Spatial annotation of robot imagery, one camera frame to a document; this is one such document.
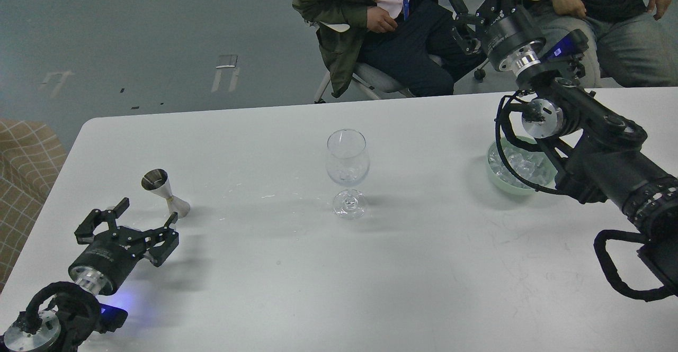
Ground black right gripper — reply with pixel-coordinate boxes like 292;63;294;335
449;0;546;75

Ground person in grey jeans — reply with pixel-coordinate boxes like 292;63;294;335
525;0;677;88

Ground seated person dark trousers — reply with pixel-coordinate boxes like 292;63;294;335
291;0;486;98

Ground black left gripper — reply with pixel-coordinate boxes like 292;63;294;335
68;197;179;296

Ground clear wine glass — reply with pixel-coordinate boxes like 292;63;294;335
325;129;370;220

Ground beige checked sofa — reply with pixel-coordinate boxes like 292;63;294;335
1;119;67;288

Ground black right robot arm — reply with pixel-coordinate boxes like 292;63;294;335
449;0;677;302

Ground white office chair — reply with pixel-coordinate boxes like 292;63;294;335
307;22;442;104

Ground steel cocktail jigger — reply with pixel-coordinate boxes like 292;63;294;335
141;168;191;219

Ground clear ice cubes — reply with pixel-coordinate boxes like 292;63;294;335
488;143;551;187

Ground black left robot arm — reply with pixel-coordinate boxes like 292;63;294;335
2;198;190;351

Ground green bowl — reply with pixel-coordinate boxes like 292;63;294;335
486;136;559;196

